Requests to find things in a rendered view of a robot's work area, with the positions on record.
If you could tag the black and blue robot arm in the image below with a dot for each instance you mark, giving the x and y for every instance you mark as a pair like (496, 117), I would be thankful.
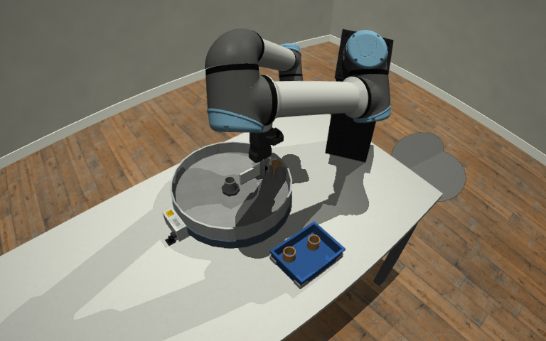
(241, 100)

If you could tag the bronze bushing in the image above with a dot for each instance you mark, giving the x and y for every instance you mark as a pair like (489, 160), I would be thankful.
(313, 238)
(275, 164)
(289, 250)

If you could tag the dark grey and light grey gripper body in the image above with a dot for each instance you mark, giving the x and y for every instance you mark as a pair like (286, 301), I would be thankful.
(260, 148)

